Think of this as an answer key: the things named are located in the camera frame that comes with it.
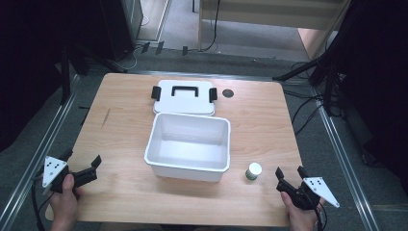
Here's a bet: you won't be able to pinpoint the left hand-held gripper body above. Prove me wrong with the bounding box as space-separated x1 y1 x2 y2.
41 155 98 194

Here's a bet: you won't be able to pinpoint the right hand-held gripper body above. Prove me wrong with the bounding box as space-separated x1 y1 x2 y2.
275 176 341 212

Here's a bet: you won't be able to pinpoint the small white green-label bottle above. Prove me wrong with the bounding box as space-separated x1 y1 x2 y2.
244 162 263 181

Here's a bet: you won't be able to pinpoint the white plastic storage box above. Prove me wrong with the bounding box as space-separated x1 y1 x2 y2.
143 112 232 183

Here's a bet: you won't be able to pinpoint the person's right hand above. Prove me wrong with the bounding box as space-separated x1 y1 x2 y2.
280 192 326 231

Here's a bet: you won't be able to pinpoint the person's left hand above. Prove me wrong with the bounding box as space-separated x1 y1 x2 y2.
48 173 83 231

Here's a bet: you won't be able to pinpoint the dark curtain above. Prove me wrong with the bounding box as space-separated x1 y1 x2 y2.
0 0 70 153

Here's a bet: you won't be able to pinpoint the black slanted stand leg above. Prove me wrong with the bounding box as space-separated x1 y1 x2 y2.
272 52 330 82

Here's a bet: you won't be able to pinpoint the black cabinet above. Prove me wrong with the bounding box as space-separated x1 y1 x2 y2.
71 0 144 63

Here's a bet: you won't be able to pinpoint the light wooden furniture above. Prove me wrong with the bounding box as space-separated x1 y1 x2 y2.
196 0 351 61

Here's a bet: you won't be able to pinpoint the aluminium floor rail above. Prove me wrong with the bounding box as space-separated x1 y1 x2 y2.
309 86 383 231
0 74 81 231

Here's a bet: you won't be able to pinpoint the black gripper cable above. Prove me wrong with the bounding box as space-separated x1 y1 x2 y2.
31 174 54 231
315 202 328 231

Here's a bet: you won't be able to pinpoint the black floor cables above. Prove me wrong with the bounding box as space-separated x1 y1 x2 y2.
282 89 326 137

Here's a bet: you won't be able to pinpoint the black upright stand post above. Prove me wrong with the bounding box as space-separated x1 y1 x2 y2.
60 47 72 106

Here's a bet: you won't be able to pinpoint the white floor cable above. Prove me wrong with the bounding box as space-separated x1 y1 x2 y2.
110 42 143 72

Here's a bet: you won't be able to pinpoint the white lid with black handle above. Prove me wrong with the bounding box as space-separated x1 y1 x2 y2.
151 79 218 117

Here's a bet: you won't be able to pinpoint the black hanging cable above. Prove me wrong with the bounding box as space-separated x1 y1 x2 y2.
203 0 222 52

